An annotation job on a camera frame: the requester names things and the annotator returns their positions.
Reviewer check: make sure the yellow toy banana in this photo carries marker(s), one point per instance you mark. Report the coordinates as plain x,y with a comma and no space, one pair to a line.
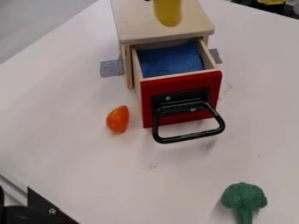
168,13

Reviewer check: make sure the blue cloth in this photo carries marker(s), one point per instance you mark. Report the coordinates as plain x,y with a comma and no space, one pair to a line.
170,60

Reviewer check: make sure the green toy broccoli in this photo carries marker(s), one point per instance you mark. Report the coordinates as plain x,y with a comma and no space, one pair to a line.
243,199

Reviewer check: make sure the wooden cabinet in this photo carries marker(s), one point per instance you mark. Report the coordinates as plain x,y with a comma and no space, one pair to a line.
163,29

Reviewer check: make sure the orange toy fruit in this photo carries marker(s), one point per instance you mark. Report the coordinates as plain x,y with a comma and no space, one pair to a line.
117,119

